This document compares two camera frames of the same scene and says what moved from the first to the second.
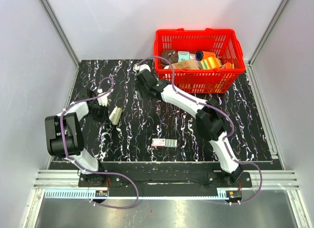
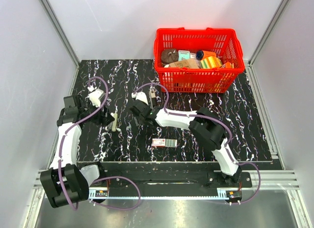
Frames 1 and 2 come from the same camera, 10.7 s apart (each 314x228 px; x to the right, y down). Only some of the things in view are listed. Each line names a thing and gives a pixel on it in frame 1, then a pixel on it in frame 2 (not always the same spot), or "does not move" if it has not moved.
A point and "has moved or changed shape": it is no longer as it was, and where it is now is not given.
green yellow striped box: (210, 63) does not move
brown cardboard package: (189, 64) does not move
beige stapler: (115, 115) has moved or changed shape
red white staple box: (162, 142) does not move
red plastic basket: (224, 42) does not move
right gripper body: (143, 89) -> (141, 120)
